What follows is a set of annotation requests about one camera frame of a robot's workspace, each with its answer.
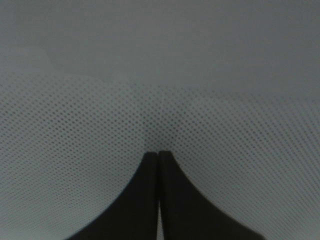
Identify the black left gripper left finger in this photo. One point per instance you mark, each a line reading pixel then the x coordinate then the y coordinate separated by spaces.
pixel 133 215

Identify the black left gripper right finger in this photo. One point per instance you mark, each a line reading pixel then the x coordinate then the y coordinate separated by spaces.
pixel 186 214

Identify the white microwave door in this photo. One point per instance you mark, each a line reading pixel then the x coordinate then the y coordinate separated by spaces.
pixel 230 87

